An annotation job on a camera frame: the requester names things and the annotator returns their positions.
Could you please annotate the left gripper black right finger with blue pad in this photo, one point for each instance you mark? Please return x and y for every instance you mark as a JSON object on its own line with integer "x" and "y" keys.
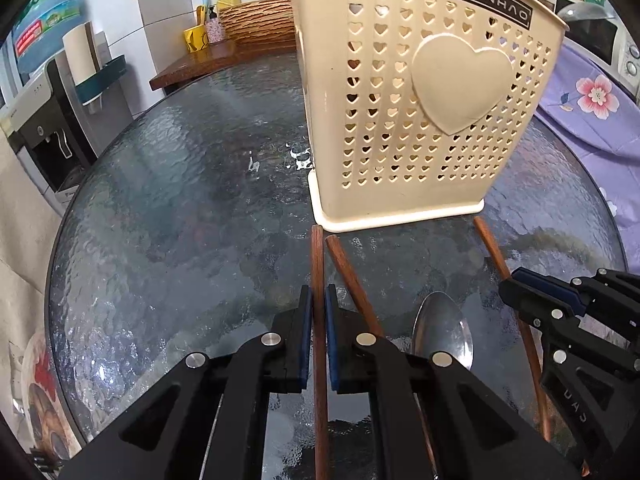
{"x": 432, "y": 418}

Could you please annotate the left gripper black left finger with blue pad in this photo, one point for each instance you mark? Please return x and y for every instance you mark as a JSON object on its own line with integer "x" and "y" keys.
{"x": 207, "y": 417}

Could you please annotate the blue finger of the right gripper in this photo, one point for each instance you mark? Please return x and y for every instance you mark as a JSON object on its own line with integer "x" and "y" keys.
{"x": 552, "y": 287}

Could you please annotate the brown wooden chopstick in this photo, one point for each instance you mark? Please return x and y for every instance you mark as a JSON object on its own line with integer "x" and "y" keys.
{"x": 321, "y": 432}
{"x": 527, "y": 338}
{"x": 353, "y": 284}

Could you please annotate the steel spoon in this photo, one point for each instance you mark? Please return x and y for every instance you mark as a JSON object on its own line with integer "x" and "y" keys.
{"x": 440, "y": 326}

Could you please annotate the round cartoon cushion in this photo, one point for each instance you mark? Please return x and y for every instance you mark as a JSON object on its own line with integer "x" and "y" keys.
{"x": 38, "y": 416}

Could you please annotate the purple floral cloth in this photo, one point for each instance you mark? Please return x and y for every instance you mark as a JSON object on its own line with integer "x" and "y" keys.
{"x": 599, "y": 123}

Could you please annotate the round glass table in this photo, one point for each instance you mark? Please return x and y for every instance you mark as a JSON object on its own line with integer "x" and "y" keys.
{"x": 192, "y": 230}

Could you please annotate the beige perforated utensil holder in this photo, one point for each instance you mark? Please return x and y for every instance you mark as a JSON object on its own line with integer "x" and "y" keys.
{"x": 413, "y": 107}

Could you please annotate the white microwave oven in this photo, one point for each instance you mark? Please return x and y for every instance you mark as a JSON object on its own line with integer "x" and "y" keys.
{"x": 597, "y": 33}

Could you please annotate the beige fabric chair cover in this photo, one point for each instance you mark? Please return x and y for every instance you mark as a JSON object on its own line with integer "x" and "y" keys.
{"x": 28, "y": 229}

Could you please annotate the grey water dispenser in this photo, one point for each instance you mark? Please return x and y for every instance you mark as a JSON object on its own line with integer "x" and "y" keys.
{"x": 55, "y": 137}

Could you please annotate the paper cup stack holder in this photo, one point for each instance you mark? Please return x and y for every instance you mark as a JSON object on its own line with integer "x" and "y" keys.
{"x": 91, "y": 77}

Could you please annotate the yellow mug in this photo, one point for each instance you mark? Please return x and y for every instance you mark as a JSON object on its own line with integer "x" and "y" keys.
{"x": 196, "y": 38}

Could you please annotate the woven brown basin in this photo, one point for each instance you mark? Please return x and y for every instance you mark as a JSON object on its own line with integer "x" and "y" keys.
{"x": 260, "y": 25}

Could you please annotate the pink pump bottle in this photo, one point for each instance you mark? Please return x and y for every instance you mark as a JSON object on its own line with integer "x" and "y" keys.
{"x": 214, "y": 29}

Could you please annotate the blue water bottle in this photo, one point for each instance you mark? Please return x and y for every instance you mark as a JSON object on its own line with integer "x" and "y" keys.
{"x": 39, "y": 30}

